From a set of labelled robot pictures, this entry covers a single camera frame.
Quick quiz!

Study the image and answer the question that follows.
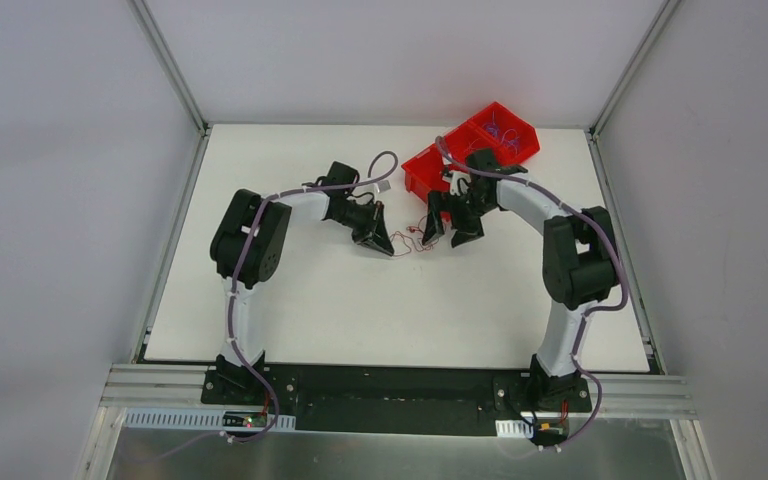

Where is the red wire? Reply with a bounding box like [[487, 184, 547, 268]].
[[389, 215, 442, 261]]

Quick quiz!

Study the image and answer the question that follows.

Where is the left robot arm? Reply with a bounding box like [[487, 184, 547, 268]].
[[209, 161, 398, 405]]

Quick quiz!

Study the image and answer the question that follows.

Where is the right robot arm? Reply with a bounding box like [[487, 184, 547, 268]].
[[422, 149, 628, 410]]

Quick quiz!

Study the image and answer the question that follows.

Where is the red plastic bin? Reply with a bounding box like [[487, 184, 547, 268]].
[[402, 102, 540, 202]]

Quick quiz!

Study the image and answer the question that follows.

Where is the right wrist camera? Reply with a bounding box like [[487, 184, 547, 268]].
[[442, 165, 471, 196]]

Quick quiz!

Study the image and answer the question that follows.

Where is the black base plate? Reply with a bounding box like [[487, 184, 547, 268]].
[[201, 357, 592, 437]]

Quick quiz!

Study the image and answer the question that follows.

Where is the aluminium frame rail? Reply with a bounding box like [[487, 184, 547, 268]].
[[101, 363, 697, 420]]

